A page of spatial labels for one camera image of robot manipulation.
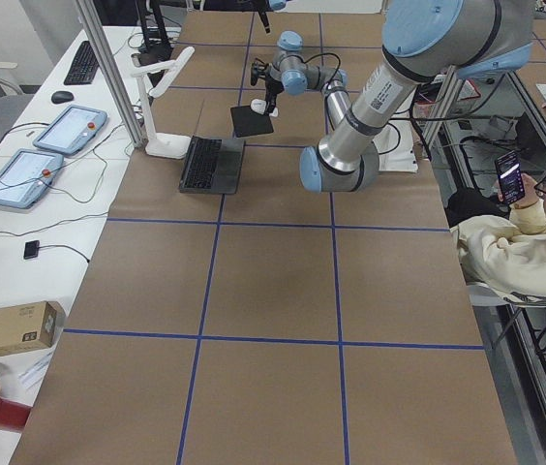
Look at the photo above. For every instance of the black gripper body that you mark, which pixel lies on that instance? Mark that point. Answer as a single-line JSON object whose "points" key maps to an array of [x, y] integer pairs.
{"points": [[264, 11], [271, 86]]}

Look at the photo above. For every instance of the white computer mouse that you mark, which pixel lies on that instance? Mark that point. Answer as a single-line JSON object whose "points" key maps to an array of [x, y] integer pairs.
{"points": [[262, 107]]}

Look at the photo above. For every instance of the black mouse pad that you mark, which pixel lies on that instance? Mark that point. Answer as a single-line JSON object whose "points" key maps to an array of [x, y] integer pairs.
{"points": [[247, 123]]}

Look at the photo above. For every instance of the grey laptop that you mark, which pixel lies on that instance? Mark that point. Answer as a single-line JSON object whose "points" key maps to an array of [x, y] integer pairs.
{"points": [[212, 166]]}

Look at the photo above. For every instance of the black desk mouse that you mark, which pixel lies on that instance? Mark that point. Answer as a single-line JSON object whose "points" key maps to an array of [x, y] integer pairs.
{"points": [[61, 96]]}

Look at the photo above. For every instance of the black keyboard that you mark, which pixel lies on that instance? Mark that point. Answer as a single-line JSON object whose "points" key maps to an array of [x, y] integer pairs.
{"points": [[84, 66]]}

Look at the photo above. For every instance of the teach pendant far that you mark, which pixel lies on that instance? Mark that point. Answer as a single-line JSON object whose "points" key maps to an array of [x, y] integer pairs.
{"points": [[71, 130]]}

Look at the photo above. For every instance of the teach pendant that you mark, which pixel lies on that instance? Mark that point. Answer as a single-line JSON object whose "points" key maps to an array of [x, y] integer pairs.
{"points": [[26, 178], [71, 130]]}

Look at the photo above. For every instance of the smartphone in hand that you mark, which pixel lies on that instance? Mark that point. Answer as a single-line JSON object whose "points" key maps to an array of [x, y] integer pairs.
{"points": [[510, 178]]}

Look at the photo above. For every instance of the teach pendant near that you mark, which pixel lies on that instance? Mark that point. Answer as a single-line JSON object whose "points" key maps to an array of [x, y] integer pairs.
{"points": [[26, 178]]}

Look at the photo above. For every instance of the small black device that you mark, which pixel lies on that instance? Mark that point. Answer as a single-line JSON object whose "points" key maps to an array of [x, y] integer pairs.
{"points": [[31, 249]]}

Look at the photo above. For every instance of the seated person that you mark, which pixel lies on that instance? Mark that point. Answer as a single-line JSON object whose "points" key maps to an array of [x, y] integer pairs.
{"points": [[505, 251]]}

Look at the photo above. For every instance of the cardboard box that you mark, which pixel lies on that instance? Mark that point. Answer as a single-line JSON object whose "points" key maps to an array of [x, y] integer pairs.
{"points": [[28, 327]]}

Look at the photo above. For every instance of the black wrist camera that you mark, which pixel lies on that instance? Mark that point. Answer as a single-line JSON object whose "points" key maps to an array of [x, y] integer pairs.
{"points": [[258, 71]]}

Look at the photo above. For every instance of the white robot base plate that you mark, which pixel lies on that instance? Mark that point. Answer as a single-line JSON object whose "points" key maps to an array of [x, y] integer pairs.
{"points": [[395, 147]]}

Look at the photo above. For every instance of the aluminium frame post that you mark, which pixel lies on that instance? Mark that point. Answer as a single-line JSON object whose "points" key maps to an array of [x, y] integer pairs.
{"points": [[96, 35]]}

